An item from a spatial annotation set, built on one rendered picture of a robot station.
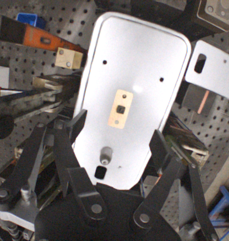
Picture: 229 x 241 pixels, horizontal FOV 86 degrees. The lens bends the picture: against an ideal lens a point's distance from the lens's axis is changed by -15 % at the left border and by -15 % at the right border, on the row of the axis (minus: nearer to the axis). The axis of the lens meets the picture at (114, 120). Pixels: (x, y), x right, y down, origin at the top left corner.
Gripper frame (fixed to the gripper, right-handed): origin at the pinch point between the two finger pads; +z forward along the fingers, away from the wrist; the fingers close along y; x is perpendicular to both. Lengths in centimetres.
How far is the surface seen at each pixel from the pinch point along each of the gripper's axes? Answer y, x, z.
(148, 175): 14.0, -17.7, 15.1
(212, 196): 172, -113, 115
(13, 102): -14.6, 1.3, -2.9
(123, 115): 1.0, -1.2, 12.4
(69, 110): -20.3, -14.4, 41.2
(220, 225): 220, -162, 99
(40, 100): -14.5, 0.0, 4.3
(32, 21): -47, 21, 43
